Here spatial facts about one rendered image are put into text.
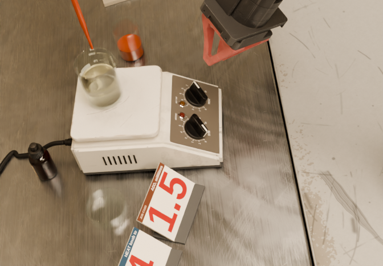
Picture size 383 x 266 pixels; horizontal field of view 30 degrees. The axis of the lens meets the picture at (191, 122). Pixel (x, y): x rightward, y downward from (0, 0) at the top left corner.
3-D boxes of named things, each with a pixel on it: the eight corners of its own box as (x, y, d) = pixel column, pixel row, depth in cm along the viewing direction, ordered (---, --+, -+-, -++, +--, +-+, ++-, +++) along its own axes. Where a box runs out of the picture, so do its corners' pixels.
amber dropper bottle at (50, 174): (60, 164, 103) (46, 136, 97) (52, 182, 101) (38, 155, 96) (41, 162, 103) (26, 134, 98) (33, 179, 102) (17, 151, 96)
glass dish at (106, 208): (92, 195, 99) (88, 186, 97) (131, 195, 98) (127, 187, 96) (85, 230, 96) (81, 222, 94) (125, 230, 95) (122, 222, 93)
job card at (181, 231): (205, 187, 97) (202, 170, 94) (185, 245, 93) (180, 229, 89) (163, 178, 99) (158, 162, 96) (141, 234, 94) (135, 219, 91)
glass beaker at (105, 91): (82, 112, 97) (66, 73, 91) (92, 81, 100) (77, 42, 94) (124, 115, 96) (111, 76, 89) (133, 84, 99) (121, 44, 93)
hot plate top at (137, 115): (163, 68, 101) (162, 64, 100) (159, 137, 94) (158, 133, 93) (80, 74, 102) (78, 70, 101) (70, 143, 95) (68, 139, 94)
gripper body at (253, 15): (196, 9, 87) (221, -33, 82) (252, -8, 93) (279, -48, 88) (227, 49, 85) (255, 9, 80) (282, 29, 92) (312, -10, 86)
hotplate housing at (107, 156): (222, 96, 107) (217, 60, 100) (223, 170, 99) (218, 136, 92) (77, 106, 109) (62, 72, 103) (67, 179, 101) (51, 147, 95)
